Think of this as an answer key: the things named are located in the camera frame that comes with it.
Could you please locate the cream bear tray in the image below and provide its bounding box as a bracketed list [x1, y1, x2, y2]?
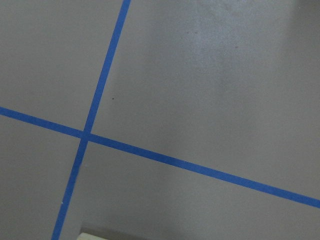
[76, 232, 107, 240]

